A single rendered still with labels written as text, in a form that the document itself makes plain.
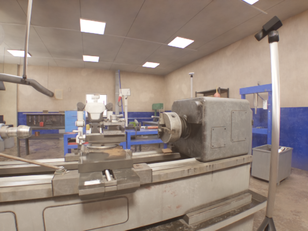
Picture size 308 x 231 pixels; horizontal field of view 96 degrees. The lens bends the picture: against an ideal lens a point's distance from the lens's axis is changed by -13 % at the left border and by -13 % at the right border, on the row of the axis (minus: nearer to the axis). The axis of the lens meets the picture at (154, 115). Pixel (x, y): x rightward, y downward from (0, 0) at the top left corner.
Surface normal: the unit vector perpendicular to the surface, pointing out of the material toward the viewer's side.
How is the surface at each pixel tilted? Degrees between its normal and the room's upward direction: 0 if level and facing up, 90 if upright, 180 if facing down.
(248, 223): 90
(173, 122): 68
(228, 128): 90
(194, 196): 90
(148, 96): 90
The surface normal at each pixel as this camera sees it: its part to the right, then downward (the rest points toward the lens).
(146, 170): 0.38, 0.01
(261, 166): -0.88, 0.00
